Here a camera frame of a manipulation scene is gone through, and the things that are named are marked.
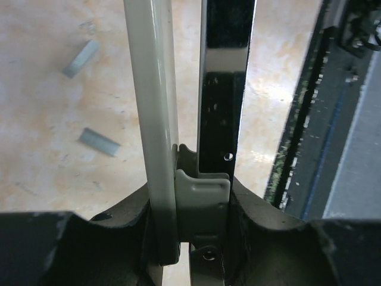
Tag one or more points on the large black chrome stapler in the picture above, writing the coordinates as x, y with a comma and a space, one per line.
189, 192

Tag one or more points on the aluminium rail frame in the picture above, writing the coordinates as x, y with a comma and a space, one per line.
355, 191

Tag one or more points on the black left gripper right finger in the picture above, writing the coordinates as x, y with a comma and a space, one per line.
265, 246

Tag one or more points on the grey staple strip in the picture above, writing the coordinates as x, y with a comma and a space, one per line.
82, 57
99, 142

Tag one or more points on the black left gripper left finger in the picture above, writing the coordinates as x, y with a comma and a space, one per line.
115, 247

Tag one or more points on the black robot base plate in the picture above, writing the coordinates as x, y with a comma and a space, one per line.
345, 37

